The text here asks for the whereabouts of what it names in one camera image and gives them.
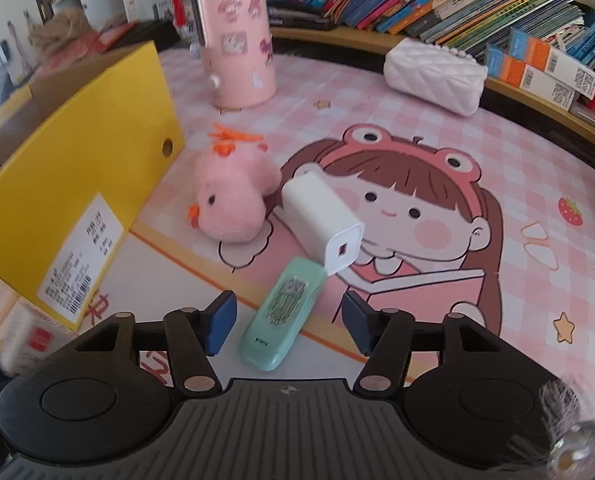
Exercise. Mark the pink cylindrical sticker container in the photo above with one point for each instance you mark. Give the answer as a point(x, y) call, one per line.
point(237, 35)

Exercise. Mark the white quilted purse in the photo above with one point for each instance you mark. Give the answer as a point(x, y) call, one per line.
point(432, 77)

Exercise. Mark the white power adapter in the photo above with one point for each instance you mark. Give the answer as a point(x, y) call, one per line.
point(317, 210)

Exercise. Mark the white packet with red mark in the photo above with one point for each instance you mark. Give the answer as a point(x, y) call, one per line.
point(37, 340)

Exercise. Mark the yellow cardboard box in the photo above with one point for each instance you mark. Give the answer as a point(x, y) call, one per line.
point(77, 160)

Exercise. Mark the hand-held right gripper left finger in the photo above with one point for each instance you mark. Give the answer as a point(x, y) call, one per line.
point(221, 322)

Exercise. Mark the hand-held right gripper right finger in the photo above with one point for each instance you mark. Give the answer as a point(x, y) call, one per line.
point(357, 322)

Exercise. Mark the row of colourful books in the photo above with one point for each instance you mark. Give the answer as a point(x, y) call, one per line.
point(427, 0)

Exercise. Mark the white box with red label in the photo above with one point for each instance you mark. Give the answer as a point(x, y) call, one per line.
point(136, 6)

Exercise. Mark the brown crumpled cloth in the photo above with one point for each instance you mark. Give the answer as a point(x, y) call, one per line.
point(57, 32)

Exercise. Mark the orange and blue boxes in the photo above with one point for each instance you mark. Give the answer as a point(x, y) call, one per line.
point(542, 67)

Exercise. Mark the pink checked cartoon table mat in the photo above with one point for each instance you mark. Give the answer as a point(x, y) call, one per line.
point(427, 125)

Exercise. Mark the pink chick plush toy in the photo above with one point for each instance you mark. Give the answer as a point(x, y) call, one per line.
point(232, 195)

